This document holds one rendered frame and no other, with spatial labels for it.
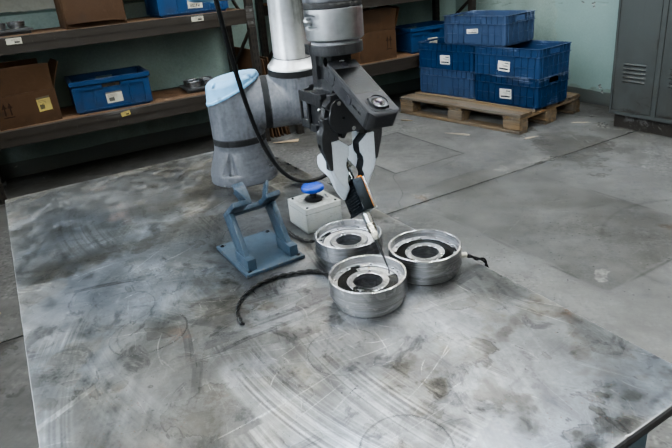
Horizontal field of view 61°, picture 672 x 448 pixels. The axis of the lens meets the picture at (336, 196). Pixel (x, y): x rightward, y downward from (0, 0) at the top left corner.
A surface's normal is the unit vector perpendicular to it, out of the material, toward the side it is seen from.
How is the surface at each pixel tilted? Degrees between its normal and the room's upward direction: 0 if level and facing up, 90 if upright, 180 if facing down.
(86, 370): 0
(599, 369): 0
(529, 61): 90
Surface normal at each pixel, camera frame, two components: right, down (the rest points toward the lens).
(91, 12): 0.50, 0.16
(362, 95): 0.22, -0.69
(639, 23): -0.86, 0.26
